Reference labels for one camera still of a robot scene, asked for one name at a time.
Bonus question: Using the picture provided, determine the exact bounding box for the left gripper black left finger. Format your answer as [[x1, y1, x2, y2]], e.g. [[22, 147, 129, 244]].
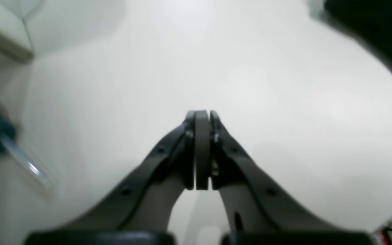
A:
[[63, 111, 196, 231]]

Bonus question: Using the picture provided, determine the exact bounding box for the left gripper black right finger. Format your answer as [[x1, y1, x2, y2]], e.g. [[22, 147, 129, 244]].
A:
[[195, 111, 339, 233]]

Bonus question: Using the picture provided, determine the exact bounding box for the black T-shirt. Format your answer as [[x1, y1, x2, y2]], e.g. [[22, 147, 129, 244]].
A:
[[324, 0, 392, 64]]

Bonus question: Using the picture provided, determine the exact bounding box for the clear glue stick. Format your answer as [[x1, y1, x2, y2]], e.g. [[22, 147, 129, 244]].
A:
[[0, 134, 52, 188]]

